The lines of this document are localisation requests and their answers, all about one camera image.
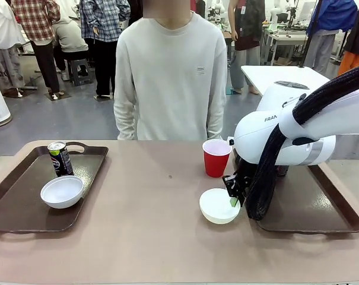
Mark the brown plastic serving tray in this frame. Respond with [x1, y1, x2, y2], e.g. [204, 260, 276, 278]
[256, 164, 359, 235]
[0, 141, 110, 235]

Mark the bystander in red plaid shirt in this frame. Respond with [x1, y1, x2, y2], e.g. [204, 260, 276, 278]
[10, 0, 63, 97]

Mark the white round bowl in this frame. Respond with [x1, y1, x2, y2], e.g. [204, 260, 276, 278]
[199, 188, 242, 225]
[40, 175, 84, 210]

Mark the bystander in blue plaid shirt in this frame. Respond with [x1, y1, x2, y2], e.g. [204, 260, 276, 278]
[80, 0, 132, 100]

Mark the black braided cable bundle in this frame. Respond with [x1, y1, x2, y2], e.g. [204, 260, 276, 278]
[244, 61, 359, 221]

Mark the white background workbench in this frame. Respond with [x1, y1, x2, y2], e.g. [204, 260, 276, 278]
[260, 28, 309, 67]

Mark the grey plastic stool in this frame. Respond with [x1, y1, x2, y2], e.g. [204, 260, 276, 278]
[66, 58, 94, 87]

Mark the red plastic cup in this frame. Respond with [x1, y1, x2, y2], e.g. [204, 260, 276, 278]
[202, 138, 232, 178]

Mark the person in cream sweatshirt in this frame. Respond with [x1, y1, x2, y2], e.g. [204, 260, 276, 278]
[115, 0, 228, 141]

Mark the bystander in white top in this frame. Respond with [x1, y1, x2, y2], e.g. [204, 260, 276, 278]
[0, 0, 26, 97]

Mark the bystander in blue jacket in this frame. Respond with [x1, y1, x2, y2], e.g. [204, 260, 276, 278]
[304, 0, 358, 75]

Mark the seated bystander in grey hoodie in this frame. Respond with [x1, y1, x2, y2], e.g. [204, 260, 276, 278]
[52, 16, 90, 81]

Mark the bystander in orange trousers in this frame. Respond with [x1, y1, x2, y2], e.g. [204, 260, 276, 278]
[338, 20, 359, 77]

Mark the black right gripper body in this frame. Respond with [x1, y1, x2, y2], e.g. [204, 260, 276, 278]
[234, 156, 258, 195]

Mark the person's left forearm cream sleeve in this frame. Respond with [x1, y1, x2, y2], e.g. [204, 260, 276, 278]
[206, 97, 227, 140]

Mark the person's right forearm cream sleeve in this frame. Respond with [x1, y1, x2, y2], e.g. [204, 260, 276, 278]
[113, 94, 138, 141]

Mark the flat black object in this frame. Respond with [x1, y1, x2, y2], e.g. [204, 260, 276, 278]
[274, 80, 310, 89]

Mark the white side table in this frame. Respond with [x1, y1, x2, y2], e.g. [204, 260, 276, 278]
[240, 65, 331, 96]

